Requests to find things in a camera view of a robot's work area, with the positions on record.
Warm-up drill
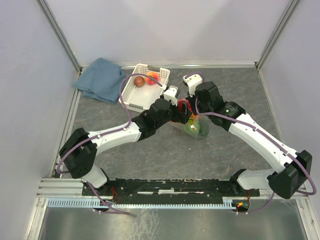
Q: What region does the green watermelon toy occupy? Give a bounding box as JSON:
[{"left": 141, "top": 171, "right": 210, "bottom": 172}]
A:
[{"left": 184, "top": 120, "right": 200, "bottom": 138}]

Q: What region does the clear zip top bag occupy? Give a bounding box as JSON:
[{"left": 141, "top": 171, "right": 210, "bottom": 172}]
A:
[{"left": 169, "top": 98, "right": 211, "bottom": 139}]

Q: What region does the dark green avocado toy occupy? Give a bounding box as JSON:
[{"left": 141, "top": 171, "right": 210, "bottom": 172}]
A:
[{"left": 199, "top": 121, "right": 210, "bottom": 137}]

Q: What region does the white plastic basket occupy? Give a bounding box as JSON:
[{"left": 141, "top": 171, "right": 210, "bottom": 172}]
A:
[{"left": 121, "top": 63, "right": 170, "bottom": 113}]

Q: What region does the red pomegranate toy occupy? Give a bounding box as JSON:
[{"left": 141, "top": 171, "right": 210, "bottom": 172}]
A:
[{"left": 177, "top": 98, "right": 193, "bottom": 115}]

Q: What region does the yellow lemon toy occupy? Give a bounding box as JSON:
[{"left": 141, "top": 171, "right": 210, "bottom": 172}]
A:
[{"left": 188, "top": 114, "right": 198, "bottom": 125}]

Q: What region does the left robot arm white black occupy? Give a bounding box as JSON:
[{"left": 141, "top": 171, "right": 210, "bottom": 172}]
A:
[{"left": 59, "top": 98, "right": 192, "bottom": 195}]

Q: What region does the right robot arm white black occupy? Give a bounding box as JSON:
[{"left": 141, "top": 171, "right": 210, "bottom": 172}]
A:
[{"left": 184, "top": 74, "right": 312, "bottom": 199}]

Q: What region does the peach fruit toy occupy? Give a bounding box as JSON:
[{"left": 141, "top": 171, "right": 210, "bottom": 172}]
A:
[{"left": 144, "top": 71, "right": 159, "bottom": 86}]

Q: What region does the brown kiwi toy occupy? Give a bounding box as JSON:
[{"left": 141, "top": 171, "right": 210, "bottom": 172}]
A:
[{"left": 133, "top": 76, "right": 145, "bottom": 88}]

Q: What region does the blue folded cloth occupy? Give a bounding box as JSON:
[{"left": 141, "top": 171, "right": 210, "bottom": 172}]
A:
[{"left": 73, "top": 58, "right": 126, "bottom": 104}]

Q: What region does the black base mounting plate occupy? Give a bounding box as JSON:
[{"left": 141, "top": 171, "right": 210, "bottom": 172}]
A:
[{"left": 96, "top": 178, "right": 260, "bottom": 205}]

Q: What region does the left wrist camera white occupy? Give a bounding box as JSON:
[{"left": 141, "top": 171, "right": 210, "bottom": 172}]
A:
[{"left": 163, "top": 85, "right": 180, "bottom": 106}]

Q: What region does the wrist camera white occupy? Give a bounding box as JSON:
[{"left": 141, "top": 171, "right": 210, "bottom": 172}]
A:
[
  {"left": 182, "top": 74, "right": 203, "bottom": 97},
  {"left": 163, "top": 85, "right": 180, "bottom": 106}
]

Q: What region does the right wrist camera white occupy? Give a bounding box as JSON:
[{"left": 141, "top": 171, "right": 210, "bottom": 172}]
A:
[{"left": 182, "top": 74, "right": 203, "bottom": 97}]

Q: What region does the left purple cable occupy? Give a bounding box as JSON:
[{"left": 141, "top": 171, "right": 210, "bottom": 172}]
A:
[{"left": 56, "top": 73, "right": 167, "bottom": 215}]

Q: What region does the purple cable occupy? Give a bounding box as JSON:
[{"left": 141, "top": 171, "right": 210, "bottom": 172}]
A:
[
  {"left": 56, "top": 73, "right": 167, "bottom": 215},
  {"left": 183, "top": 72, "right": 317, "bottom": 215}
]

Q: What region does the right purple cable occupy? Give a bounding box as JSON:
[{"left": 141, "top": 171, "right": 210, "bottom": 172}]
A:
[{"left": 183, "top": 72, "right": 317, "bottom": 215}]

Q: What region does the light blue cable duct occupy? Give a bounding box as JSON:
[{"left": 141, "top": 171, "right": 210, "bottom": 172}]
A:
[{"left": 47, "top": 198, "right": 236, "bottom": 210}]

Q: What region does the aluminium frame rail front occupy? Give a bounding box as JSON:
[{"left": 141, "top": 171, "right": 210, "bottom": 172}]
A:
[{"left": 37, "top": 178, "right": 305, "bottom": 199}]

